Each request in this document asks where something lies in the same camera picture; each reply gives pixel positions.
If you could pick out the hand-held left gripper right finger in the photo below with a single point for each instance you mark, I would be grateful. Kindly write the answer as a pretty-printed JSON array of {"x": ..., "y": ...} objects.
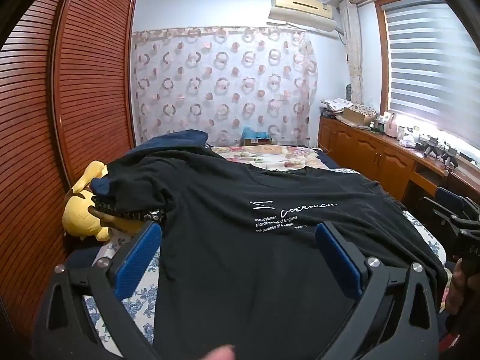
[{"x": 339, "y": 258}]

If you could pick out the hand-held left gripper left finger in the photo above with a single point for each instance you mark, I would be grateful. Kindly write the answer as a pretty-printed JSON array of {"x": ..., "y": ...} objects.
[{"x": 137, "y": 258}]

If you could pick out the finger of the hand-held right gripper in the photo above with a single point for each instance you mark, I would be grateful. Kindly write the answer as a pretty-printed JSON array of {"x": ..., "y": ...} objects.
[{"x": 452, "y": 200}]

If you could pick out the black printed t-shirt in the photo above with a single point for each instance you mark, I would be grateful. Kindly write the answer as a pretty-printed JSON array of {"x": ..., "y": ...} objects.
[{"x": 243, "y": 270}]

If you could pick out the person's right hand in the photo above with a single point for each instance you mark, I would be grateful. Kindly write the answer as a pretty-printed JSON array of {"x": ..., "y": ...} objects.
[{"x": 459, "y": 288}]

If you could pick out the person's left hand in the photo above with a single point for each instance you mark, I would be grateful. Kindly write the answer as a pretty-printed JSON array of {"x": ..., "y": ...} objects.
[{"x": 219, "y": 354}]

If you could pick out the black gadget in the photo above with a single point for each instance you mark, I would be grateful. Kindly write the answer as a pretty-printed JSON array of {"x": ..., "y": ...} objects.
[
  {"x": 427, "y": 145},
  {"x": 448, "y": 156}
]

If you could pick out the blue floral bed sheet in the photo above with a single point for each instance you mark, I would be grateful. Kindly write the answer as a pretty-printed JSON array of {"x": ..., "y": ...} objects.
[{"x": 138, "y": 307}]

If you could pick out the dark medallion patterned garment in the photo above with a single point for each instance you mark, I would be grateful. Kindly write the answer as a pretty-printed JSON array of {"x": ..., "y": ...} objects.
[{"x": 127, "y": 210}]

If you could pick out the yellow plush toy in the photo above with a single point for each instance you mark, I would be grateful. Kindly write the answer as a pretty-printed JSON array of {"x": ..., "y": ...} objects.
[{"x": 78, "y": 213}]

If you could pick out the pink kettle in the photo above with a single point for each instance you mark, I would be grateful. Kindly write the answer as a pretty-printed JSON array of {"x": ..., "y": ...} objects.
[{"x": 392, "y": 125}]

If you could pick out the navy bedspread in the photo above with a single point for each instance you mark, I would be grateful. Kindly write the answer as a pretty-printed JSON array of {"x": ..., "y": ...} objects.
[{"x": 330, "y": 161}]

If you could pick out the wooden side cabinet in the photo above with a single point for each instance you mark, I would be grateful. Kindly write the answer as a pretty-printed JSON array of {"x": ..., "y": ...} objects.
[{"x": 360, "y": 146}]

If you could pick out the pink floral blanket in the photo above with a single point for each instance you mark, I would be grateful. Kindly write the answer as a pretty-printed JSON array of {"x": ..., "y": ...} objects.
[{"x": 270, "y": 155}]

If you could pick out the open cardboard box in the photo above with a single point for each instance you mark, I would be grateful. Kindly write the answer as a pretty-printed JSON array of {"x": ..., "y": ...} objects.
[{"x": 356, "y": 117}]

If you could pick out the navy fleece garment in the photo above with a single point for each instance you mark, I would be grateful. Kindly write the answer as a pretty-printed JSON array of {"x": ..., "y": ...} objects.
[{"x": 180, "y": 138}]

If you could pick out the striped window blind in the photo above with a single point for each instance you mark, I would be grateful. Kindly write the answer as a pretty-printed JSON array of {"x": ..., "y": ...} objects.
[{"x": 423, "y": 63}]

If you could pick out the small brown box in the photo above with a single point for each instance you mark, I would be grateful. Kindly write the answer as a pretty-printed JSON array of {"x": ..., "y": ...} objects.
[{"x": 257, "y": 142}]

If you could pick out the small grey fan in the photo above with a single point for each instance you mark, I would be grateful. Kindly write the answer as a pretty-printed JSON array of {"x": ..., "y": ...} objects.
[{"x": 349, "y": 92}]

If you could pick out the pile of patterned papers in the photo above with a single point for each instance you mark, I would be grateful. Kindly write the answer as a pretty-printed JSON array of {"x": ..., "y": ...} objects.
[{"x": 335, "y": 105}]

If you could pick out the teal plastic bag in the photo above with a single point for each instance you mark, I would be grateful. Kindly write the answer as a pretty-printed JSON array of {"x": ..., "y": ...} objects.
[{"x": 255, "y": 132}]

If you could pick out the cream window side curtain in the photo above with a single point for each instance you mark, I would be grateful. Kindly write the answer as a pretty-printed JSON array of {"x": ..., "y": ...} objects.
[{"x": 352, "y": 52}]

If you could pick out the wooden louvered wardrobe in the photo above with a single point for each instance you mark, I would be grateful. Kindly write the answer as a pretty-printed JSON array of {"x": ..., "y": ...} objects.
[{"x": 93, "y": 82}]

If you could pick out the circle patterned sheer curtain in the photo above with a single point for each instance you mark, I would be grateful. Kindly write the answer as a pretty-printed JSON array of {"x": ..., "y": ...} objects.
[{"x": 225, "y": 82}]

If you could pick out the white wall air conditioner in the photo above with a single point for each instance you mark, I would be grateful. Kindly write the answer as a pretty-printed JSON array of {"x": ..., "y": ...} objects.
[{"x": 300, "y": 11}]

